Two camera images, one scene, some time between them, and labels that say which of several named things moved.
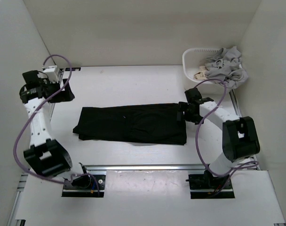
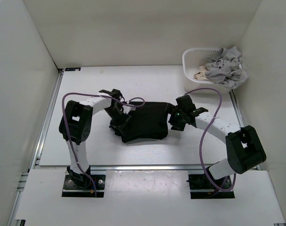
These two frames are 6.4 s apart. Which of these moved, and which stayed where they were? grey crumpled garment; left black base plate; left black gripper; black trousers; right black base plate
Moved: black trousers; left black gripper
Stayed: grey crumpled garment; right black base plate; left black base plate
